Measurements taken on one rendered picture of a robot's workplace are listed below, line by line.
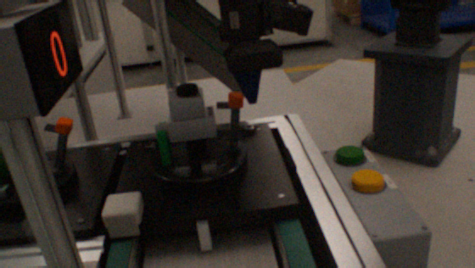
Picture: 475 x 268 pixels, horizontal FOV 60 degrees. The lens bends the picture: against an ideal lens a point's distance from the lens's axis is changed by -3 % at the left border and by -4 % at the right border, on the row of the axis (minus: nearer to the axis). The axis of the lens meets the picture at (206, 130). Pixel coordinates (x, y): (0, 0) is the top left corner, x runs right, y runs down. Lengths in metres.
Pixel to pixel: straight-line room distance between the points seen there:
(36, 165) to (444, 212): 0.57
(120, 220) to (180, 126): 0.14
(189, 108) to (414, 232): 0.30
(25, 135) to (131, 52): 4.44
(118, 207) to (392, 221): 0.32
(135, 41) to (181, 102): 4.24
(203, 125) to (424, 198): 0.38
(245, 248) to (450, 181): 0.40
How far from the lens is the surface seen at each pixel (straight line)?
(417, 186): 0.78
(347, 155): 0.62
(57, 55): 0.38
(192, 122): 0.57
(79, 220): 0.57
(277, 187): 0.56
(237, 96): 0.57
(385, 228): 0.51
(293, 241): 0.51
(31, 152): 0.41
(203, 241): 0.53
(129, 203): 0.53
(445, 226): 0.70
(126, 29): 4.77
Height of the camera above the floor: 1.28
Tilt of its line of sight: 25 degrees down
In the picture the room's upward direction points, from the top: 8 degrees counter-clockwise
